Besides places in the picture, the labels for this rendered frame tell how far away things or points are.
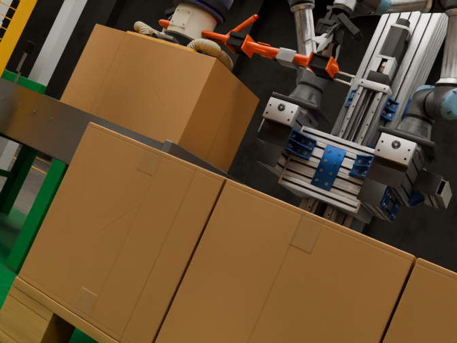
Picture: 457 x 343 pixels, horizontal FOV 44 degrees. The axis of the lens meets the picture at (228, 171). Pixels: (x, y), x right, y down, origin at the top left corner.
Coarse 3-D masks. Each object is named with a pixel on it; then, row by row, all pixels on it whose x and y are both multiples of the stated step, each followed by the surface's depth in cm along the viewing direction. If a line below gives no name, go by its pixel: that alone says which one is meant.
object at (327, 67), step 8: (312, 56) 196; (320, 56) 195; (328, 56) 193; (312, 64) 196; (320, 64) 194; (328, 64) 192; (336, 64) 196; (312, 72) 202; (320, 72) 197; (328, 72) 194
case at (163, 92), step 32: (96, 32) 223; (96, 64) 219; (128, 64) 212; (160, 64) 205; (192, 64) 199; (64, 96) 222; (96, 96) 215; (128, 96) 208; (160, 96) 201; (192, 96) 196; (224, 96) 207; (128, 128) 204; (160, 128) 198; (192, 128) 197; (224, 128) 215; (224, 160) 223
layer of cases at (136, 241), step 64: (64, 192) 132; (128, 192) 125; (192, 192) 118; (256, 192) 112; (64, 256) 128; (128, 256) 121; (192, 256) 116; (256, 256) 109; (320, 256) 104; (384, 256) 100; (128, 320) 117; (192, 320) 111; (256, 320) 106; (320, 320) 101; (384, 320) 97; (448, 320) 93
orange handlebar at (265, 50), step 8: (160, 24) 233; (168, 24) 229; (208, 32) 219; (216, 40) 222; (224, 40) 216; (256, 48) 208; (264, 48) 206; (272, 48) 205; (264, 56) 212; (272, 56) 209; (296, 56) 200; (304, 56) 198; (304, 64) 202; (336, 72) 195
